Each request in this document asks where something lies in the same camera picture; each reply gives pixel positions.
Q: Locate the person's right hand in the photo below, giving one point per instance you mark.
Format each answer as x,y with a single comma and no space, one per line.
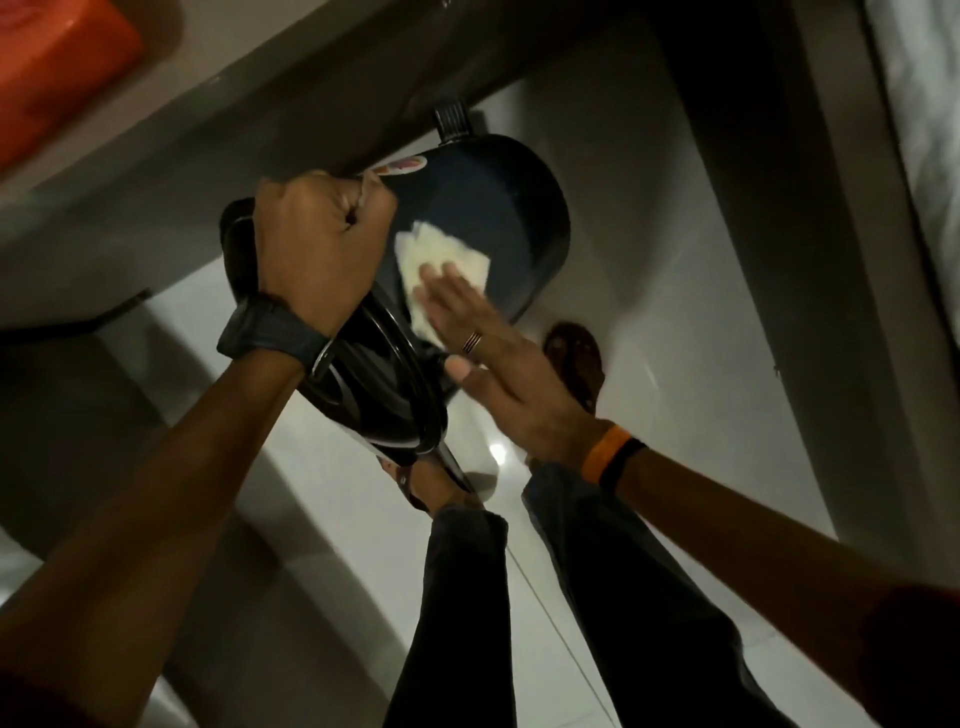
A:
525,397

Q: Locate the person's left hand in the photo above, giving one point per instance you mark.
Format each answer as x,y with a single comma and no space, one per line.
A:
315,240

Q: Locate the person's left fingers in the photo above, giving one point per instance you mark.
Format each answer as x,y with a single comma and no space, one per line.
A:
371,206

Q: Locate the person's right thumb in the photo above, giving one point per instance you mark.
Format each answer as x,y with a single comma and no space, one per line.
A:
463,371

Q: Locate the white wiping cloth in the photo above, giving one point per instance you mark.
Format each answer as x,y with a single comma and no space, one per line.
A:
450,251

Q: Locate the person's left forearm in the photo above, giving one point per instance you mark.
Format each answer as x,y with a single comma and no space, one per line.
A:
135,540

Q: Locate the person's right forearm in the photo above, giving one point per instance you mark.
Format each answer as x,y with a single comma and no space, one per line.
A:
765,570

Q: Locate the brown sandal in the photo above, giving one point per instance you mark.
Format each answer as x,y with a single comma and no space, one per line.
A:
420,484
576,364

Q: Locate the black wristwatch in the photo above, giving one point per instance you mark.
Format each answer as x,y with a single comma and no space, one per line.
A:
270,330

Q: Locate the orange wristband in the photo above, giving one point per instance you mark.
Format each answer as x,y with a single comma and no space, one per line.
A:
604,452

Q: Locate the black wristband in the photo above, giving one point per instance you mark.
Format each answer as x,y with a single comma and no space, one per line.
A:
621,465

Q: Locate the person's left leg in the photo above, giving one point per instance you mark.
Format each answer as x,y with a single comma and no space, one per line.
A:
457,622

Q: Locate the person's leg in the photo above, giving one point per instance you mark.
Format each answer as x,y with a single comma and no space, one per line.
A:
457,622
645,615

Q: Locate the person's right leg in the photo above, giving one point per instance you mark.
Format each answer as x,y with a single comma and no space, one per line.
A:
645,615

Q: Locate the orange plastic container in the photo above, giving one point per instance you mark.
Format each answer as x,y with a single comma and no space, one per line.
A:
52,67

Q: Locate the grey table leg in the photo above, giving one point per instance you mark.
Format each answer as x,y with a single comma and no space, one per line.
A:
810,262

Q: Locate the white fabric sheet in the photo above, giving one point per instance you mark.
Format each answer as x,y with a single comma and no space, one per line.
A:
926,112

